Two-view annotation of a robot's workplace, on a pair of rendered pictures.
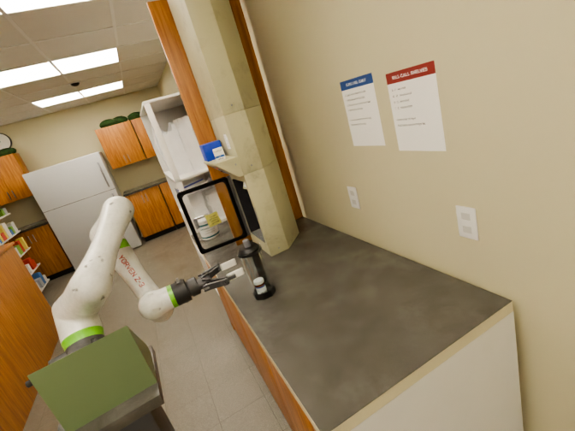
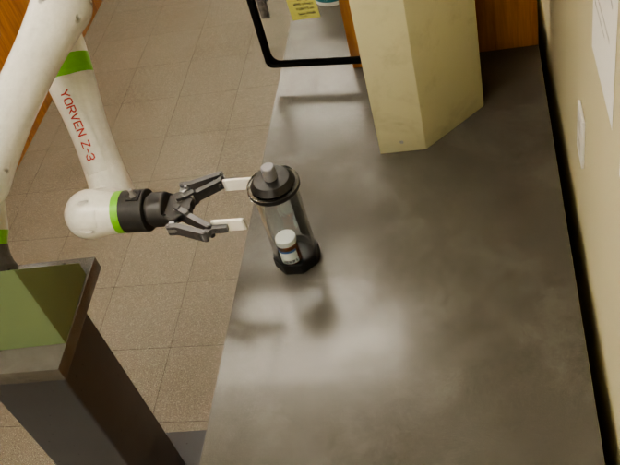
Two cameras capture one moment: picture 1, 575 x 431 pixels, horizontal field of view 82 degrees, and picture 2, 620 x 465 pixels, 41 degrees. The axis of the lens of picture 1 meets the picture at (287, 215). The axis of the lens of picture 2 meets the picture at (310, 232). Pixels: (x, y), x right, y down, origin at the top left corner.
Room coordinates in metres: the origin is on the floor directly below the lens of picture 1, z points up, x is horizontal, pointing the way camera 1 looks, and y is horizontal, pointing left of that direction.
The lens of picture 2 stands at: (0.35, -0.61, 2.23)
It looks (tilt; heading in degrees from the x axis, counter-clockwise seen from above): 44 degrees down; 38
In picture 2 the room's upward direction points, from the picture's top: 18 degrees counter-clockwise
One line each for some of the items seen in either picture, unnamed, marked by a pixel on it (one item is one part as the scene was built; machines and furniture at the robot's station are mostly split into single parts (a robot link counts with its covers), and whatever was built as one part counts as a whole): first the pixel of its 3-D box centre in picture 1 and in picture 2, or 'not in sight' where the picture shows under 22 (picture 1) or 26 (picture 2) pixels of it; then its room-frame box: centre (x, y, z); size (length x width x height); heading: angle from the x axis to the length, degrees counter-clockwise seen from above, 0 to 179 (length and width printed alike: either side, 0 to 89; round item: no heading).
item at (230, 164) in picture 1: (222, 168); not in sight; (1.80, 0.26, 1.46); 0.32 x 0.11 x 0.10; 20
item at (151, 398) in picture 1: (112, 396); (17, 320); (0.98, 0.78, 0.92); 0.32 x 0.32 x 0.04; 22
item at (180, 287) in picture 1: (181, 291); (138, 209); (1.21, 0.49, 1.12); 0.09 x 0.06 x 0.12; 19
